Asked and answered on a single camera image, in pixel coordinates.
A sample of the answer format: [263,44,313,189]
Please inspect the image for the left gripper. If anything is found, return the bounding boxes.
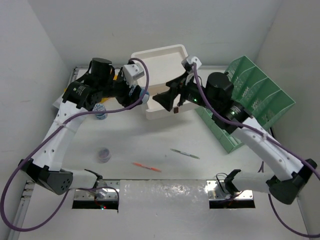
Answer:
[98,70,141,109]

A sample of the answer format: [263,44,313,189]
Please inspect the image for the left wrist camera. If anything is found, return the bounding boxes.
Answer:
[122,63,145,86]

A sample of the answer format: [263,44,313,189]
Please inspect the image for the white drawer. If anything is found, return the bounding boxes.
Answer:
[144,84,198,121]

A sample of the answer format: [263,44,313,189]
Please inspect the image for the yellow folder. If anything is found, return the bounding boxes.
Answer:
[99,74,118,104]

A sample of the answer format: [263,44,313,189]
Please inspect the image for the green file rack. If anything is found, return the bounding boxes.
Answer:
[195,56,296,154]

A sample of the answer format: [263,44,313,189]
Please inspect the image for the white printed booklet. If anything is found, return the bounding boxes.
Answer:
[52,97,62,109]

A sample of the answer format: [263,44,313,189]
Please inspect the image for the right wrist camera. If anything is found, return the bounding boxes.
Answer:
[181,55,202,73]

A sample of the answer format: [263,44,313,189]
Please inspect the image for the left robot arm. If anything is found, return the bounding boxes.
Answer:
[19,57,149,195]

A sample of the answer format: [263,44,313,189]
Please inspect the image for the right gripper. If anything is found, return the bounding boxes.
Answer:
[152,70,218,111]

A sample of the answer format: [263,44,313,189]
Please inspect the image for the green pen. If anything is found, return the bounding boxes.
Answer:
[170,148,200,159]

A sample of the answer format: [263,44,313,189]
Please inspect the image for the white three-drawer organizer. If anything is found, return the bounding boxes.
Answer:
[131,44,198,101]

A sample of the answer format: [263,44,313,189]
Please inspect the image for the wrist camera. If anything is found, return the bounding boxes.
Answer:
[181,55,202,73]
[122,63,145,86]

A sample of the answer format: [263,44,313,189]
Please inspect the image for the orange pen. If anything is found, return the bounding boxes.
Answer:
[132,162,162,173]

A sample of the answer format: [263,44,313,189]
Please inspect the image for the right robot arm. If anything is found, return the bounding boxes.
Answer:
[152,72,317,205]

